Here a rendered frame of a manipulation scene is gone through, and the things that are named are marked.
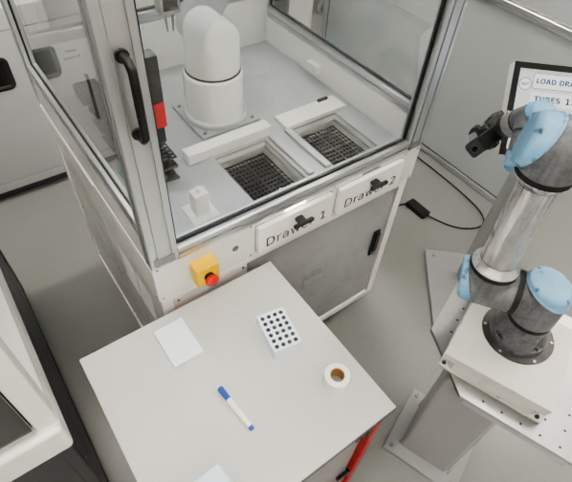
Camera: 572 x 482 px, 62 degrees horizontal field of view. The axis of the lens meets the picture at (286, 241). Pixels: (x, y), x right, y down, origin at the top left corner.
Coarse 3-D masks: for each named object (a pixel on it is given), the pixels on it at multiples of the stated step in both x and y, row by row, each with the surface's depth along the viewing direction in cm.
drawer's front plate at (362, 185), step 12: (384, 168) 161; (396, 168) 165; (360, 180) 157; (384, 180) 165; (396, 180) 170; (348, 192) 156; (360, 192) 161; (372, 192) 166; (336, 204) 158; (348, 204) 161
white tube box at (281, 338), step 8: (272, 312) 137; (280, 312) 138; (256, 320) 136; (264, 320) 135; (272, 320) 135; (280, 320) 135; (288, 320) 135; (264, 328) 133; (272, 328) 133; (280, 328) 133; (288, 328) 135; (264, 336) 133; (272, 336) 133; (280, 336) 132; (288, 336) 133; (296, 336) 132; (272, 344) 130; (280, 344) 130; (288, 344) 130; (296, 344) 131; (272, 352) 131; (280, 352) 130; (288, 352) 132
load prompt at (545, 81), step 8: (536, 80) 161; (544, 80) 161; (552, 80) 161; (560, 80) 160; (568, 80) 160; (536, 88) 161; (544, 88) 161; (552, 88) 161; (560, 88) 161; (568, 88) 161
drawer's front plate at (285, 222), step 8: (328, 192) 152; (312, 200) 149; (320, 200) 150; (328, 200) 152; (296, 208) 146; (304, 208) 147; (312, 208) 149; (320, 208) 152; (328, 208) 155; (280, 216) 144; (288, 216) 144; (296, 216) 147; (304, 216) 150; (320, 216) 156; (328, 216) 158; (264, 224) 141; (272, 224) 142; (280, 224) 144; (288, 224) 147; (312, 224) 155; (256, 232) 142; (264, 232) 142; (272, 232) 145; (280, 232) 147; (296, 232) 153; (256, 240) 144; (264, 240) 145; (272, 240) 147; (280, 240) 150; (256, 248) 147; (264, 248) 148
